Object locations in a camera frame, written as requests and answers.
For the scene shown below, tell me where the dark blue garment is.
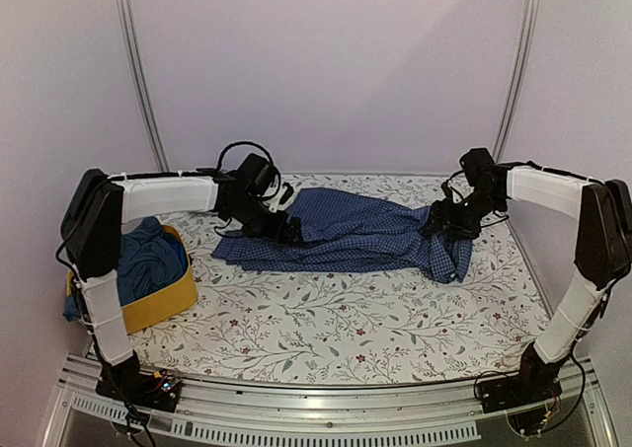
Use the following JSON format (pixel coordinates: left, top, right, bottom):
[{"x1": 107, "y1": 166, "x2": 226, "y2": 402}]
[{"x1": 61, "y1": 217, "x2": 189, "y2": 323}]

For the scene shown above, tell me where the floral patterned table cloth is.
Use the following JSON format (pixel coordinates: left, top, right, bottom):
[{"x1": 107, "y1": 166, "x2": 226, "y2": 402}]
[{"x1": 88, "y1": 173, "x2": 559, "y2": 385}]

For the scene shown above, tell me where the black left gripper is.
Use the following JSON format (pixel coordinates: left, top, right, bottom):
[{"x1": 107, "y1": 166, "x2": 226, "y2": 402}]
[{"x1": 228, "y1": 196, "x2": 304, "y2": 247}]

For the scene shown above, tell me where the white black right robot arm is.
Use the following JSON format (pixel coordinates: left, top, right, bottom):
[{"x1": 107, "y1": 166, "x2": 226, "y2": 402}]
[{"x1": 422, "y1": 162, "x2": 631, "y2": 367}]

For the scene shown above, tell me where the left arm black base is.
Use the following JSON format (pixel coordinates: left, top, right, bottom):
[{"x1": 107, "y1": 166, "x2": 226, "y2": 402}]
[{"x1": 96, "y1": 364, "x2": 182, "y2": 412}]

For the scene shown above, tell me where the left aluminium frame post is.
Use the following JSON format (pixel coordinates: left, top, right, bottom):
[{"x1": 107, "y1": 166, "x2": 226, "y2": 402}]
[{"x1": 116, "y1": 0, "x2": 170, "y2": 172}]

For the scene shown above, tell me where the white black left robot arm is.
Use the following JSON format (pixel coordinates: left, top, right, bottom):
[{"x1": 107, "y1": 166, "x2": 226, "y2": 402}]
[{"x1": 60, "y1": 169, "x2": 302, "y2": 402}]

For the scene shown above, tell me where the blue checkered shirt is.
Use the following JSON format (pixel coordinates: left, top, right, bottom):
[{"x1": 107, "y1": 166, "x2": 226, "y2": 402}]
[{"x1": 212, "y1": 187, "x2": 473, "y2": 284}]

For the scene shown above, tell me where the yellow laundry basket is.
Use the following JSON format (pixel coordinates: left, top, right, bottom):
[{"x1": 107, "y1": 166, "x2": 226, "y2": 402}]
[{"x1": 68, "y1": 224, "x2": 198, "y2": 334}]

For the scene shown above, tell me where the aluminium frame post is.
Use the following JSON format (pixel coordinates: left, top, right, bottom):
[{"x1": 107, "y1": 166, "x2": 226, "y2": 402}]
[
  {"x1": 116, "y1": 0, "x2": 170, "y2": 172},
  {"x1": 492, "y1": 0, "x2": 540, "y2": 161}
]

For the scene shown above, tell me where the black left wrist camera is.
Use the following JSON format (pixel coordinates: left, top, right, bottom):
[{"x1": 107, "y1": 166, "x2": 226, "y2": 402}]
[{"x1": 238, "y1": 153, "x2": 279, "y2": 197}]

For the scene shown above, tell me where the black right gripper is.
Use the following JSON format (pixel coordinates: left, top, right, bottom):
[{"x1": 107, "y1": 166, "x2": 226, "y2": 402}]
[{"x1": 425, "y1": 188, "x2": 506, "y2": 239}]

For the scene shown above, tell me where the right aluminium frame post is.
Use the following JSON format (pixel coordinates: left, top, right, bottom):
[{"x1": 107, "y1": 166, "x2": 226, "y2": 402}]
[{"x1": 492, "y1": 0, "x2": 540, "y2": 161}]

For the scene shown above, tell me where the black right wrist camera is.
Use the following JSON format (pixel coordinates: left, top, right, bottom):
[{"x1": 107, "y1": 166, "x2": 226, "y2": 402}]
[{"x1": 459, "y1": 147, "x2": 496, "y2": 187}]

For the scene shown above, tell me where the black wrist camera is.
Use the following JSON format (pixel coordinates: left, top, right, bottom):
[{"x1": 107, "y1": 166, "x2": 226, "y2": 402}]
[
  {"x1": 238, "y1": 153, "x2": 279, "y2": 197},
  {"x1": 459, "y1": 147, "x2": 496, "y2": 187}
]

